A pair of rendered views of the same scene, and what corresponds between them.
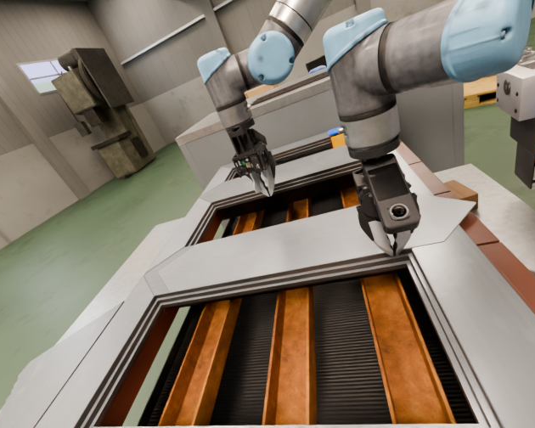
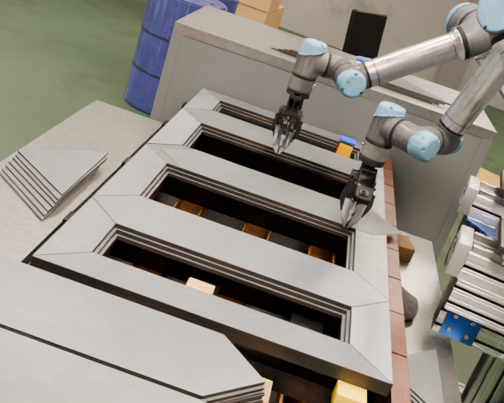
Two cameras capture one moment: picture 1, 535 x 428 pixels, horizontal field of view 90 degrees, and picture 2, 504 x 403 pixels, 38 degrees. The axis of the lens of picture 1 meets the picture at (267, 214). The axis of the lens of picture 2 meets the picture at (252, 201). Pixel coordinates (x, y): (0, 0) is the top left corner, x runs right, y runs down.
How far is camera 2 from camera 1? 1.57 m
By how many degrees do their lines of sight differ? 16
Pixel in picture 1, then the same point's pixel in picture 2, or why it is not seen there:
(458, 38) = (414, 141)
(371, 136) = (373, 154)
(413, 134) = (410, 195)
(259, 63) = (346, 83)
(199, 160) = (182, 61)
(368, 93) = (382, 137)
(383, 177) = (366, 176)
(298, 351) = not seen: hidden behind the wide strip
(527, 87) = (469, 193)
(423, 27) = (409, 130)
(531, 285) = (395, 264)
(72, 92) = not seen: outside the picture
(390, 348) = not seen: hidden behind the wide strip
